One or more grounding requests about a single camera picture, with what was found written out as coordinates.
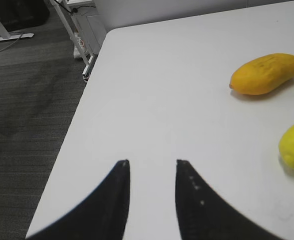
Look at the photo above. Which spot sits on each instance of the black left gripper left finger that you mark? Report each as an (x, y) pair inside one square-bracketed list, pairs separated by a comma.
[(102, 215)]

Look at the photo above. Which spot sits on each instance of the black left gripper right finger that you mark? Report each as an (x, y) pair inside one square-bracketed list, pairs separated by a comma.
[(203, 215)]

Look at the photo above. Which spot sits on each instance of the orange yellow mango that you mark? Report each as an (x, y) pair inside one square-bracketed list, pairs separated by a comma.
[(263, 75)]

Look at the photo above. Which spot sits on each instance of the white sneaker shoe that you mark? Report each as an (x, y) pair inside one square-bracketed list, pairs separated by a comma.
[(76, 53)]

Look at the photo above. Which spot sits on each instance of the white cabinet panel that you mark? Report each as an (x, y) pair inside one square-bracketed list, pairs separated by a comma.
[(92, 29)]

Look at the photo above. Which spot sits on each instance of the white desk foot left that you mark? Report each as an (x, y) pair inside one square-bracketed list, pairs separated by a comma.
[(6, 36)]

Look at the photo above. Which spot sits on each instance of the black box under desk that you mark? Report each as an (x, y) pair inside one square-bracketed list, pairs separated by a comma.
[(22, 14)]

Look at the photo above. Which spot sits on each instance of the white desk leg frame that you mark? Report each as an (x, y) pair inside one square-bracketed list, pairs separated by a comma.
[(60, 6)]

